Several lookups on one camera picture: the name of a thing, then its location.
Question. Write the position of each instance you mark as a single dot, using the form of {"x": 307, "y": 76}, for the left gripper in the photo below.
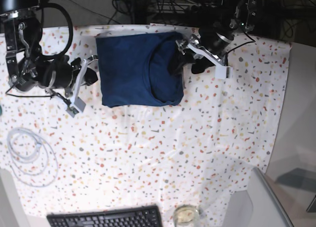
{"x": 202, "y": 51}

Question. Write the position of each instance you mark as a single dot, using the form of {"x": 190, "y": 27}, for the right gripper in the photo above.
{"x": 64, "y": 80}

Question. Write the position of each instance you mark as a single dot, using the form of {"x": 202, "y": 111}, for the dark blue t-shirt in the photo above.
{"x": 134, "y": 70}

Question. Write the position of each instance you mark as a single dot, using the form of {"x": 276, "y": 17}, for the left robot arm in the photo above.
{"x": 225, "y": 15}

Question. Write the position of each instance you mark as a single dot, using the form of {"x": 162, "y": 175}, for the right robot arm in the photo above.
{"x": 28, "y": 67}

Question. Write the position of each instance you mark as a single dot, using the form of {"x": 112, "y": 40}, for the terrazzo patterned table cloth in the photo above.
{"x": 199, "y": 152}

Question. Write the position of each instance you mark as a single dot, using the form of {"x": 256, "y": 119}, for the clear glass jar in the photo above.
{"x": 186, "y": 216}

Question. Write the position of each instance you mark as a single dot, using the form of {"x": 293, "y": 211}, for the black computer keyboard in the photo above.
{"x": 146, "y": 216}

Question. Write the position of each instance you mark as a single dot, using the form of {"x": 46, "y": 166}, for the grey monitor edge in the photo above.
{"x": 267, "y": 210}

